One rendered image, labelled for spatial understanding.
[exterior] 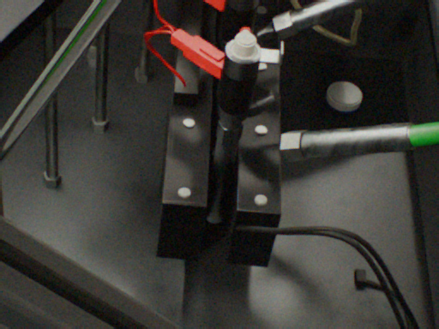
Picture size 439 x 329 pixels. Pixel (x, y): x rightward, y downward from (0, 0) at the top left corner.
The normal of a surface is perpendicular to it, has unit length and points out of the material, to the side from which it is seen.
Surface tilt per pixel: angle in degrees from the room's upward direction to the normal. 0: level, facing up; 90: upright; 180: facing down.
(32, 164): 0
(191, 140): 0
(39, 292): 43
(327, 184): 0
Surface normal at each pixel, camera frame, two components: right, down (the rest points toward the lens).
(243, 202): 0.08, -0.66
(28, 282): 0.73, -0.42
